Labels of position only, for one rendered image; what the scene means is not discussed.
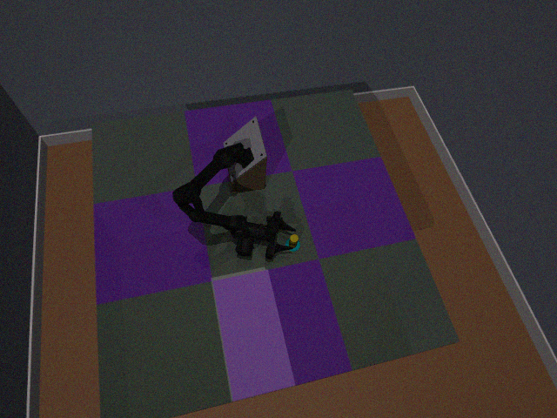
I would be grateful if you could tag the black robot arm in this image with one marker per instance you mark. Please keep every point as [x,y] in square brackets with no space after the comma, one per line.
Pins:
[189,193]

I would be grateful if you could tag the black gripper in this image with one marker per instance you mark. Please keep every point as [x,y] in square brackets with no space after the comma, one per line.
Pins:
[272,249]

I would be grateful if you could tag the cyan circle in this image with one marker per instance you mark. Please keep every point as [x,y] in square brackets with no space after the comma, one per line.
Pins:
[294,249]

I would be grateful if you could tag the yellow cylinder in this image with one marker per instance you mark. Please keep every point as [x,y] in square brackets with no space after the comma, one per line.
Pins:
[293,240]

